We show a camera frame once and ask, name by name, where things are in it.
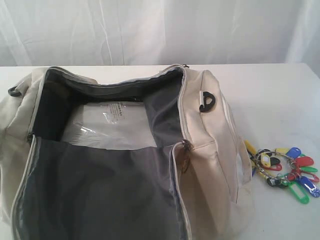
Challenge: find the white backdrop curtain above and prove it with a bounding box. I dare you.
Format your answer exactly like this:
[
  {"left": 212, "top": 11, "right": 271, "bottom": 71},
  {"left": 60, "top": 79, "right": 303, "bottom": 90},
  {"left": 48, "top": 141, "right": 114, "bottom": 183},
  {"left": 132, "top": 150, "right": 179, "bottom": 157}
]
[{"left": 0, "top": 0, "right": 320, "bottom": 68}]

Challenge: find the colourful key tag bunch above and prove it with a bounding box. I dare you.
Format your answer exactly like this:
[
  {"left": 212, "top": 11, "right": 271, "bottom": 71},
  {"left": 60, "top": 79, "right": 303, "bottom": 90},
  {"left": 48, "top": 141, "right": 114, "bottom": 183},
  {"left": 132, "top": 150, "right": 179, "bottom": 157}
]
[{"left": 244, "top": 140, "right": 320, "bottom": 205}]

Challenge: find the clear plastic wrapped package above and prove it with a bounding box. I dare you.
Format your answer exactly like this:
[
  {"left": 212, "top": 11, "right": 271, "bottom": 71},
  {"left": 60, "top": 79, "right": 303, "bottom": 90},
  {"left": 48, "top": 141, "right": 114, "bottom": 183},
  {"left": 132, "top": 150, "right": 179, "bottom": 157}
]
[{"left": 61, "top": 101, "right": 157, "bottom": 150}]

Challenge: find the cream fabric duffel bag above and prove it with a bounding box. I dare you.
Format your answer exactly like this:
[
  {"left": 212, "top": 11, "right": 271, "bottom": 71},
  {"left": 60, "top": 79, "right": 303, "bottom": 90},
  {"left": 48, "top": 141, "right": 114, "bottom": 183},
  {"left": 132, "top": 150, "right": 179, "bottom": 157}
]
[{"left": 0, "top": 64, "right": 254, "bottom": 240}]

